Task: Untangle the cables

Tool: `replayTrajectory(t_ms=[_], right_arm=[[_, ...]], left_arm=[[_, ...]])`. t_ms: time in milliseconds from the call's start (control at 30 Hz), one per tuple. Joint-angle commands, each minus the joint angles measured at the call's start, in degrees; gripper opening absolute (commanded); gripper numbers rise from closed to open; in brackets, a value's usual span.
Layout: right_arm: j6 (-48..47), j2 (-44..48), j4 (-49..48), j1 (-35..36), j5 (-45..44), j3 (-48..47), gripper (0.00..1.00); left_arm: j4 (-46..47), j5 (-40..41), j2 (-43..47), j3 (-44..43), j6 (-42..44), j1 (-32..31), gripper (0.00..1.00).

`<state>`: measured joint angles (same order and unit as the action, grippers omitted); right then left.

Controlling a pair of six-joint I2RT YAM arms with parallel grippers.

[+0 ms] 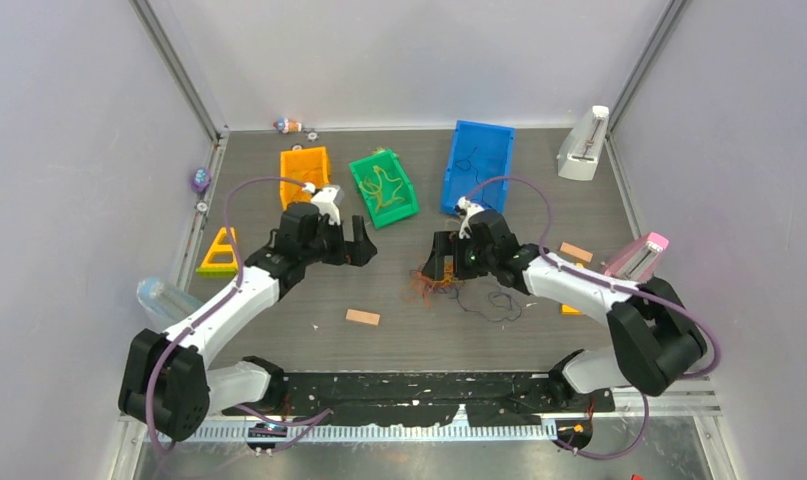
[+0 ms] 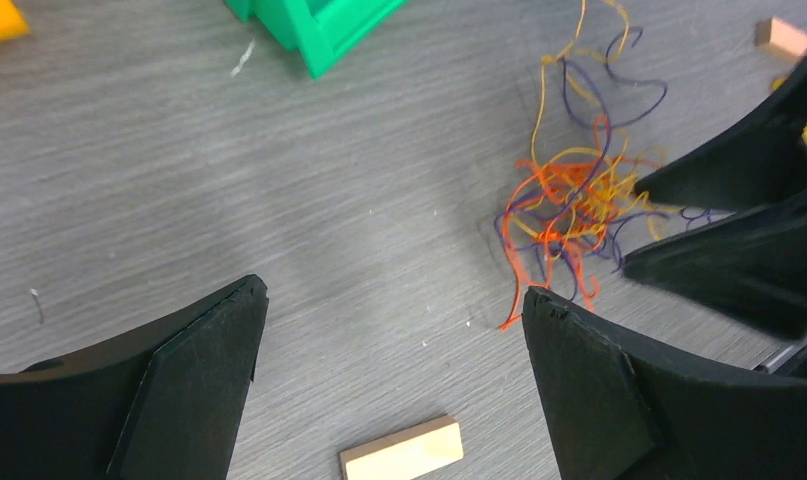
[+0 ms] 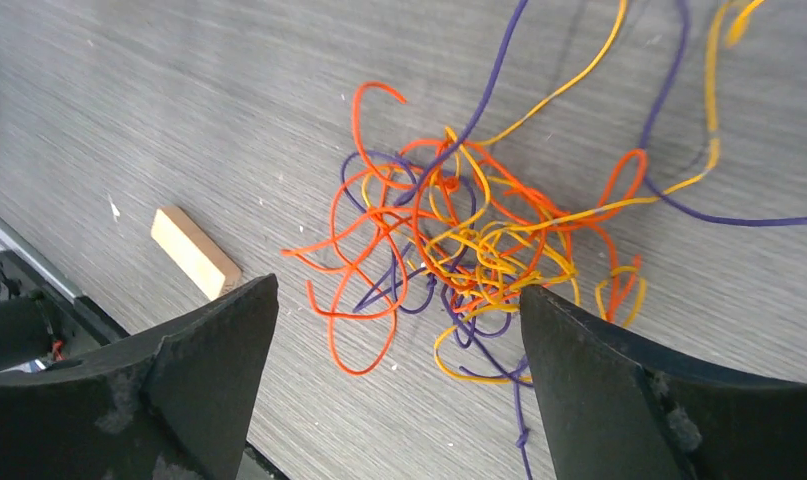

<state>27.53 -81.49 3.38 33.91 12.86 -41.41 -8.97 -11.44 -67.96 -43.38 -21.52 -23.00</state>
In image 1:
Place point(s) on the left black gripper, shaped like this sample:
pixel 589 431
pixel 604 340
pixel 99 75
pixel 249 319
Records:
pixel 356 252

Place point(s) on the small clown figurine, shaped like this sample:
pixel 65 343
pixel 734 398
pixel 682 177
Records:
pixel 287 126

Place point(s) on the yellow triangle block left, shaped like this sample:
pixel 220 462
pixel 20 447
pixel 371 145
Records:
pixel 219 260

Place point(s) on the wooden block centre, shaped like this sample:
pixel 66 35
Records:
pixel 362 317

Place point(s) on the orange plastic bin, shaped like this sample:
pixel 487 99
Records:
pixel 307 165

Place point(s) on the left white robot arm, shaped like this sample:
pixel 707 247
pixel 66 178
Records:
pixel 168 383

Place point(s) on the yellow triangle block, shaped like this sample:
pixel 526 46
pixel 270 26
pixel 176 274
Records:
pixel 219 260
pixel 568 310

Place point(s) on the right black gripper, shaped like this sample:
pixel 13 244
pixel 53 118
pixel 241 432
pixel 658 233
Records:
pixel 447 243

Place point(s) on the wooden block right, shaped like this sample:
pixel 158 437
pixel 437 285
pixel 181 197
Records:
pixel 577 253

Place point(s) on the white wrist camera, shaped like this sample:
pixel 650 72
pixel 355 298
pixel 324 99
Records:
pixel 327 199
pixel 467 210

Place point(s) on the wooden block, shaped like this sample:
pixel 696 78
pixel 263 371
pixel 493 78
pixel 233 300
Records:
pixel 577 253
pixel 362 317

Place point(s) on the yellow triangle block right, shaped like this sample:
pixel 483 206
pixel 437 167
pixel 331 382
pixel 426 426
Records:
pixel 568 310

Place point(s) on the pink metronome box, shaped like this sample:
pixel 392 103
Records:
pixel 638 260

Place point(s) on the clear plastic bottle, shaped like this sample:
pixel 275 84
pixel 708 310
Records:
pixel 164 303

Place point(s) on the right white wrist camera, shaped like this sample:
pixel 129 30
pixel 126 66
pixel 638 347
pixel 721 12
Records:
pixel 467 210

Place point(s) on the white metronome box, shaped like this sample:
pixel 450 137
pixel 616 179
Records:
pixel 579 155

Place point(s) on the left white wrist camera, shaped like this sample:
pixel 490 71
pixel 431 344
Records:
pixel 327 199

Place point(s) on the blue plastic bin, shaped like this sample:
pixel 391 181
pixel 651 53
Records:
pixel 478 152

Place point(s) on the purple round toy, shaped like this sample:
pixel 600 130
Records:
pixel 201 180

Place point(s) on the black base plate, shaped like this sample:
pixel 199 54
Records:
pixel 424 399

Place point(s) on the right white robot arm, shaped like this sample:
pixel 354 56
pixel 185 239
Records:
pixel 653 341

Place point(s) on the green plastic bin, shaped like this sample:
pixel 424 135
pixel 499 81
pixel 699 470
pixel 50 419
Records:
pixel 386 189

